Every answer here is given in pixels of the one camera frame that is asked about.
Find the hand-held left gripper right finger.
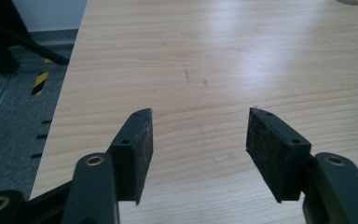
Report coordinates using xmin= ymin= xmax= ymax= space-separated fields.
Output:
xmin=245 ymin=106 xmax=312 ymax=204

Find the black metal frame stand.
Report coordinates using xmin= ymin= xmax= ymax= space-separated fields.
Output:
xmin=0 ymin=0 xmax=71 ymax=76

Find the yellow-handled tool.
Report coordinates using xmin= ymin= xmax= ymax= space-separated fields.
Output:
xmin=31 ymin=71 xmax=50 ymax=96

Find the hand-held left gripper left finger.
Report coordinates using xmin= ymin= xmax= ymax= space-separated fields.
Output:
xmin=106 ymin=107 xmax=154 ymax=206

